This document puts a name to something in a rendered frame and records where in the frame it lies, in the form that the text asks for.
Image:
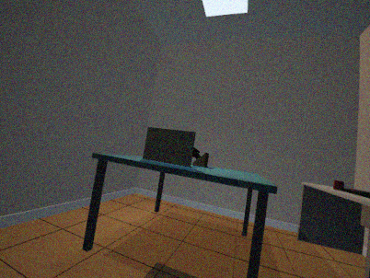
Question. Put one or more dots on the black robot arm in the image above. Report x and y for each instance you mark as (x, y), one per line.
(196, 152)

